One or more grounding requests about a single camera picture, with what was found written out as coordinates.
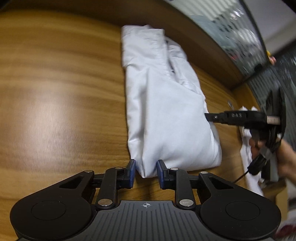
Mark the small pink toy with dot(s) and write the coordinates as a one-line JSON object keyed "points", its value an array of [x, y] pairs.
{"points": [[273, 60]]}

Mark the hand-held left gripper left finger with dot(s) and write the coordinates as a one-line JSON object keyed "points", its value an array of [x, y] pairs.
{"points": [[132, 171]]}

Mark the frosted striped glass partition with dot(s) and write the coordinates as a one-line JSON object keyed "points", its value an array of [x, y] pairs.
{"points": [[277, 76], [231, 34]]}

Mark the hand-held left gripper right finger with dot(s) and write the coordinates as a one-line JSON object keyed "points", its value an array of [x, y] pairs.
{"points": [[160, 173]]}

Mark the white shirt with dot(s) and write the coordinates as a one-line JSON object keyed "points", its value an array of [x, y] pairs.
{"points": [[246, 150], [166, 115]]}

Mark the person's patterned clothing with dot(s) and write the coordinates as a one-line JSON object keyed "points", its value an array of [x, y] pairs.
{"points": [[286, 230]]}

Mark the small yellow toy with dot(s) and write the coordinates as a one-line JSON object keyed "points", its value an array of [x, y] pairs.
{"points": [[268, 53]]}

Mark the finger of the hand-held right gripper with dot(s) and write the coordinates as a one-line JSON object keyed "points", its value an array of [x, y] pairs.
{"points": [[231, 117]]}

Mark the person's right hand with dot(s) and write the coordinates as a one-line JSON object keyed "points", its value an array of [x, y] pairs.
{"points": [[286, 160]]}

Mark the metal desk grommet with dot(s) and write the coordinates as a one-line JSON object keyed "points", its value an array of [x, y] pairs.
{"points": [[230, 104]]}

